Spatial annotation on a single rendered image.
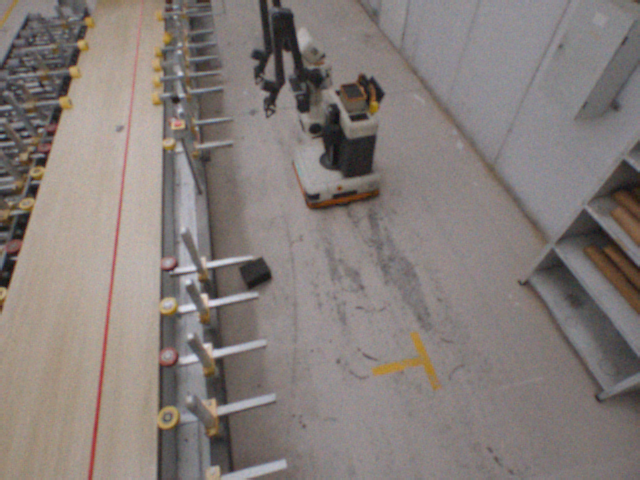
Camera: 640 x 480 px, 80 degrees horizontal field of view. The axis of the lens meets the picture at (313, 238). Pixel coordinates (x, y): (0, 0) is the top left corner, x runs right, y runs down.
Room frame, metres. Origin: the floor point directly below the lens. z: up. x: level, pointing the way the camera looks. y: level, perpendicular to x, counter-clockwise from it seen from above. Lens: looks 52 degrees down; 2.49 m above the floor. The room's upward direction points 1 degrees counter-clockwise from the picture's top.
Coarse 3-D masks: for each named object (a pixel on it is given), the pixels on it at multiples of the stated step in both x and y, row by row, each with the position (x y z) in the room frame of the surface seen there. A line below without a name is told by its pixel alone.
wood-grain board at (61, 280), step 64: (128, 0) 4.52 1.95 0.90; (128, 64) 3.14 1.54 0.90; (64, 128) 2.25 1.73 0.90; (64, 192) 1.62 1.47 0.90; (128, 192) 1.62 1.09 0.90; (64, 256) 1.15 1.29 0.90; (128, 256) 1.15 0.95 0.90; (0, 320) 0.80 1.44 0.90; (64, 320) 0.79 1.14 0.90; (128, 320) 0.79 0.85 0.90; (0, 384) 0.51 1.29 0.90; (64, 384) 0.51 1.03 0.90; (128, 384) 0.50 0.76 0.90; (0, 448) 0.28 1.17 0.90; (64, 448) 0.27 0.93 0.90; (128, 448) 0.27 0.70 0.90
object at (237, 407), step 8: (248, 400) 0.45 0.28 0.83; (256, 400) 0.45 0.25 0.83; (264, 400) 0.45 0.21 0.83; (272, 400) 0.45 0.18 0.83; (216, 408) 0.42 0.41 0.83; (224, 408) 0.42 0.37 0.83; (232, 408) 0.42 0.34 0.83; (240, 408) 0.42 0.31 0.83; (248, 408) 0.43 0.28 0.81; (184, 416) 0.40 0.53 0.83; (192, 416) 0.40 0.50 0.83; (184, 424) 0.37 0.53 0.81
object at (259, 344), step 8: (248, 344) 0.70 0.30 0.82; (256, 344) 0.70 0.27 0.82; (264, 344) 0.70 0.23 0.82; (216, 352) 0.66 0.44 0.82; (224, 352) 0.66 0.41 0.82; (232, 352) 0.66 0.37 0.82; (240, 352) 0.67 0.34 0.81; (184, 360) 0.63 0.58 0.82; (192, 360) 0.63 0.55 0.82; (176, 368) 0.60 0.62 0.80
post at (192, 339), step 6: (186, 336) 0.61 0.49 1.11; (192, 336) 0.61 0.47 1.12; (186, 342) 0.59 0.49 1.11; (192, 342) 0.60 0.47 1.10; (198, 342) 0.61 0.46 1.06; (192, 348) 0.59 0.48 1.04; (198, 348) 0.60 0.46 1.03; (198, 354) 0.60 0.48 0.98; (204, 354) 0.60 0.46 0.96; (198, 360) 0.59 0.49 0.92; (204, 360) 0.60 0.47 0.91; (210, 360) 0.62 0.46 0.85; (204, 366) 0.59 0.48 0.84; (216, 372) 0.61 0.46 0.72
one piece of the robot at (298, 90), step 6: (288, 78) 2.63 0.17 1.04; (294, 78) 2.63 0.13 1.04; (288, 84) 2.55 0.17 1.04; (294, 84) 2.55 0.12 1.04; (300, 84) 2.55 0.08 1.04; (294, 90) 2.47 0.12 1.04; (300, 90) 2.47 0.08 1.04; (294, 96) 2.41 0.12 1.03; (300, 96) 2.42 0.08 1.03; (306, 96) 2.43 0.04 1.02; (312, 96) 2.45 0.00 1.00; (300, 102) 2.42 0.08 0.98; (306, 102) 2.43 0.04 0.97; (300, 108) 2.42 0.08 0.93; (306, 108) 2.43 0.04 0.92
